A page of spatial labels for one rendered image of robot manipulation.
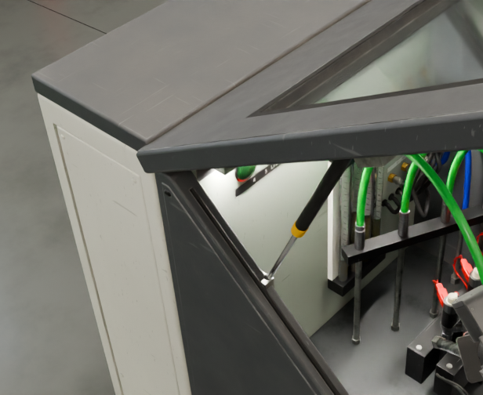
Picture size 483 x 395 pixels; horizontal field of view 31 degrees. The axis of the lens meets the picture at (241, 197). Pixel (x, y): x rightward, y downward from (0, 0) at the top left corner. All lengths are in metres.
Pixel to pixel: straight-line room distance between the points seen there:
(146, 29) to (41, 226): 2.03
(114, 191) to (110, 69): 0.19
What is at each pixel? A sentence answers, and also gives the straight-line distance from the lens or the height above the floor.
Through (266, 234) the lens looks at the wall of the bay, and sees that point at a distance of 1.51.
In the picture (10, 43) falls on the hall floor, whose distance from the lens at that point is 4.64.
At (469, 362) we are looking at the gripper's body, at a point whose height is 1.25.
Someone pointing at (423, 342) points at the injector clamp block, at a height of 0.98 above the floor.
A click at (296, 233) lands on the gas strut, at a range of 1.13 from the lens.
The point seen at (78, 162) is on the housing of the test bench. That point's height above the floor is 1.36.
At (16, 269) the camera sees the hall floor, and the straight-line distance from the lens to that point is 3.30.
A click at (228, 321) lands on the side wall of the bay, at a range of 1.36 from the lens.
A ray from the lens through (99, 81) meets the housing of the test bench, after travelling 1.39.
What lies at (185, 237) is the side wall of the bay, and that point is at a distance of 1.31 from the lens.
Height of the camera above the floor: 2.24
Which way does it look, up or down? 41 degrees down
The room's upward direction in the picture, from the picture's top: 5 degrees counter-clockwise
